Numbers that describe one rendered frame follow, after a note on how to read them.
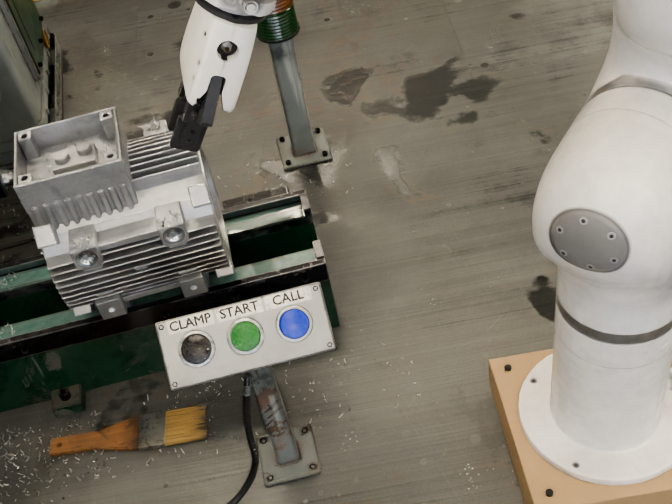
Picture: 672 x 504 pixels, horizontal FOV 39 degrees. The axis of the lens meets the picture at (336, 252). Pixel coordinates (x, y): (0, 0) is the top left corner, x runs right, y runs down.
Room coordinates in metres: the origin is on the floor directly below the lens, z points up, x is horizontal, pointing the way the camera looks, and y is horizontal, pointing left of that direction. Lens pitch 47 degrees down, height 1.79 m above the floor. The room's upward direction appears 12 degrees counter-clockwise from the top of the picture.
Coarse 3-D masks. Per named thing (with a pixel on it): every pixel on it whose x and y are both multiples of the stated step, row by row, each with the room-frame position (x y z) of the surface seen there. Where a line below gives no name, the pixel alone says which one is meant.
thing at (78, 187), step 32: (32, 128) 0.90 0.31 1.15; (64, 128) 0.90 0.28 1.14; (96, 128) 0.90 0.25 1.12; (32, 160) 0.88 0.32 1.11; (64, 160) 0.84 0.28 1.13; (96, 160) 0.84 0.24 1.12; (32, 192) 0.80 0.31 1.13; (64, 192) 0.80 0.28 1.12; (96, 192) 0.80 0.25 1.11; (128, 192) 0.81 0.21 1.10; (64, 224) 0.80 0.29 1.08
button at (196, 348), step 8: (192, 336) 0.60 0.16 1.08; (200, 336) 0.60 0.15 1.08; (184, 344) 0.59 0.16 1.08; (192, 344) 0.59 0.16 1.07; (200, 344) 0.59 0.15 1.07; (208, 344) 0.59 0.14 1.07; (184, 352) 0.59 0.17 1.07; (192, 352) 0.58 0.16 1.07; (200, 352) 0.58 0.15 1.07; (208, 352) 0.58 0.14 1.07; (192, 360) 0.58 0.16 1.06; (200, 360) 0.58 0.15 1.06
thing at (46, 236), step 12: (192, 192) 0.80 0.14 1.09; (204, 192) 0.80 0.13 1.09; (216, 192) 0.93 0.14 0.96; (192, 204) 0.79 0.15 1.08; (204, 204) 0.79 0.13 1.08; (36, 228) 0.79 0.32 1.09; (48, 228) 0.78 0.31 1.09; (36, 240) 0.78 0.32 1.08; (48, 240) 0.77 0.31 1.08; (84, 312) 0.77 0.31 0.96
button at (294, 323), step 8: (288, 312) 0.60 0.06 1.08; (296, 312) 0.60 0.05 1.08; (280, 320) 0.60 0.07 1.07; (288, 320) 0.60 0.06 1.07; (296, 320) 0.60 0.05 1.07; (304, 320) 0.59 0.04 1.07; (280, 328) 0.59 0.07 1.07; (288, 328) 0.59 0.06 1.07; (296, 328) 0.59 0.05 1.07; (304, 328) 0.59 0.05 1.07; (288, 336) 0.59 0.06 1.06; (296, 336) 0.58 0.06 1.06
